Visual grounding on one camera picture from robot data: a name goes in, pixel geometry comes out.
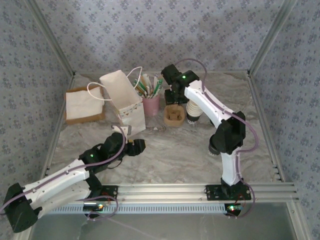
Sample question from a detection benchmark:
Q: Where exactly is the brown pulp cup carrier stack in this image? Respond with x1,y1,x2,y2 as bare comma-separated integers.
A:
163,103,186,128

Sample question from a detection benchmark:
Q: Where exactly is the white paper cup stack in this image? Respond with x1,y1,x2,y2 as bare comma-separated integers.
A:
185,98,204,125

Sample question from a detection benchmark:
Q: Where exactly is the white cartoon print paper bag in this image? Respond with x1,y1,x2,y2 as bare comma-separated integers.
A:
86,66,147,137

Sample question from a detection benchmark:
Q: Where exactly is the green striped wrapped straw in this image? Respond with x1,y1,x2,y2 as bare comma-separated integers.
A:
133,79,149,98
154,78,165,98

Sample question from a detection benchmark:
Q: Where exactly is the white wrapped straw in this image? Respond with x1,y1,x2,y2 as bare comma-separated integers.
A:
152,74,159,97

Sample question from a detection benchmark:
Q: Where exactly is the pink plastic cup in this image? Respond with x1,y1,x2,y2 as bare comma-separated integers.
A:
141,93,161,117

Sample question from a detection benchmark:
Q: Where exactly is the brown paper wrapped straw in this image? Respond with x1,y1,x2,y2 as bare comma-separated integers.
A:
140,73,153,96

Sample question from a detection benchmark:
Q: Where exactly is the brown cardboard tray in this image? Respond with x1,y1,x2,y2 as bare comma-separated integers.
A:
64,85,106,125

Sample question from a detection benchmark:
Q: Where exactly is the white napkin stack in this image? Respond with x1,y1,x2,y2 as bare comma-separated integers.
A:
65,87,105,120

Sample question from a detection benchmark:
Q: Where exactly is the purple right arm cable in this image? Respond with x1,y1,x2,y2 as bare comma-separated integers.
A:
174,58,259,220

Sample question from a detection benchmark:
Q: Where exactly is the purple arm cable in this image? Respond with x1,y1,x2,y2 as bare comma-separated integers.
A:
0,124,126,221
174,58,259,220

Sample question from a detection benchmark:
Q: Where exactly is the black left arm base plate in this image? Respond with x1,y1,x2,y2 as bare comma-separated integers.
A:
72,184,119,201

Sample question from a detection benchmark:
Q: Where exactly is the long aluminium base rail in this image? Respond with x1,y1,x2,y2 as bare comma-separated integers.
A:
26,183,300,204

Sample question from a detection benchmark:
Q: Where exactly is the grey slotted cable duct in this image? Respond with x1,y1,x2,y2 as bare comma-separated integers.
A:
39,202,229,215

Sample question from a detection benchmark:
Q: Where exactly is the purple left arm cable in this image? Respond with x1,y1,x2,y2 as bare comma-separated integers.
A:
0,124,126,221

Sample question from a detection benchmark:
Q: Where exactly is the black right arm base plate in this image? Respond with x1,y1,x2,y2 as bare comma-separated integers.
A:
205,184,252,201

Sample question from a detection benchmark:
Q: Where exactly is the aluminium right table rail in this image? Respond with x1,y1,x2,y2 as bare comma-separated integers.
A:
247,72,287,182

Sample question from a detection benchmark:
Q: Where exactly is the aluminium right frame post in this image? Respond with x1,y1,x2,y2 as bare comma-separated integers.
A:
247,0,299,76

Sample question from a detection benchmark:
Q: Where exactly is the aluminium frame post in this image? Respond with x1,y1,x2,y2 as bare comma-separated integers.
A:
247,0,299,76
24,0,77,77

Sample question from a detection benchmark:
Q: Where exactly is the aluminium left frame post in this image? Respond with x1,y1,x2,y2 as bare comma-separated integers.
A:
24,0,77,77

